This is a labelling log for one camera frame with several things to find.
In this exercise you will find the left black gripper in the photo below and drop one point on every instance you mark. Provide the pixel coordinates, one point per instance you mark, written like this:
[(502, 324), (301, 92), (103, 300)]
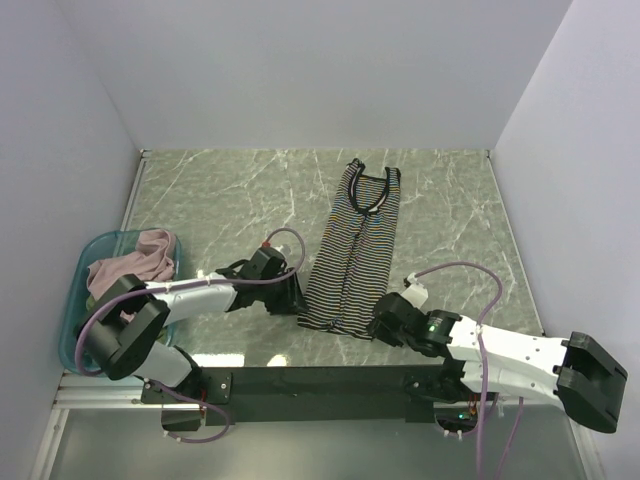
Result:
[(291, 300)]

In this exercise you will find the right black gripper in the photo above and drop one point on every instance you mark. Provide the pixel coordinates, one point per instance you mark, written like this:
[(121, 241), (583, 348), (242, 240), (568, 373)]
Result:
[(378, 330)]

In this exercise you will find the black white striped tank top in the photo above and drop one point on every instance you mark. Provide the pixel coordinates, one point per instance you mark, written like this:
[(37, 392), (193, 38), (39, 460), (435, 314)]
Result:
[(351, 270)]

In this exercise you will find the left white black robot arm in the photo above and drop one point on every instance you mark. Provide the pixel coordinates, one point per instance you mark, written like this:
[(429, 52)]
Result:
[(120, 332)]

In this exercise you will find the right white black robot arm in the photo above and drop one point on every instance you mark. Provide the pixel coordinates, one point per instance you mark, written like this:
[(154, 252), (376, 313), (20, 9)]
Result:
[(576, 375)]

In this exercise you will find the pink tank top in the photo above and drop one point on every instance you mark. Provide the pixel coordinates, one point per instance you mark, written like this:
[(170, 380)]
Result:
[(151, 260)]

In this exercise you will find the green tank top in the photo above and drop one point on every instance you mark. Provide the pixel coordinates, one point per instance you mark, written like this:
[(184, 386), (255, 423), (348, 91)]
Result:
[(91, 303)]

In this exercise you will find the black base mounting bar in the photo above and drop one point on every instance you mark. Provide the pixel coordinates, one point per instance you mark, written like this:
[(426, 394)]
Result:
[(272, 394)]

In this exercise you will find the teal plastic laundry basket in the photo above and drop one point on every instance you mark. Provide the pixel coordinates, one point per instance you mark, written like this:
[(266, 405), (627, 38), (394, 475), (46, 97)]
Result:
[(107, 245)]

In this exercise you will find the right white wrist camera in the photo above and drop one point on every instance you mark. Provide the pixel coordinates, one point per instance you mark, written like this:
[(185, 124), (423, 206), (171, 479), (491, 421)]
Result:
[(415, 292)]

